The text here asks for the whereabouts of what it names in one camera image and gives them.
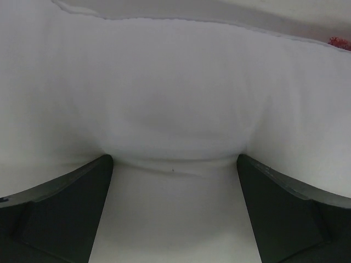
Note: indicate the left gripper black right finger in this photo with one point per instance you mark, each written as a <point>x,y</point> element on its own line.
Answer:
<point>293,221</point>

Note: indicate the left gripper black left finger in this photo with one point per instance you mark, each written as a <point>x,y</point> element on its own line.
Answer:
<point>56,221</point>

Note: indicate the white pillow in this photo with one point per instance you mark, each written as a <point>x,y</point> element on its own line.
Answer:
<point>174,101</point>

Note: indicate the pink red patterned pillowcase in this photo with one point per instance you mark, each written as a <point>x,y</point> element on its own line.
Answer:
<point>340,43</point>

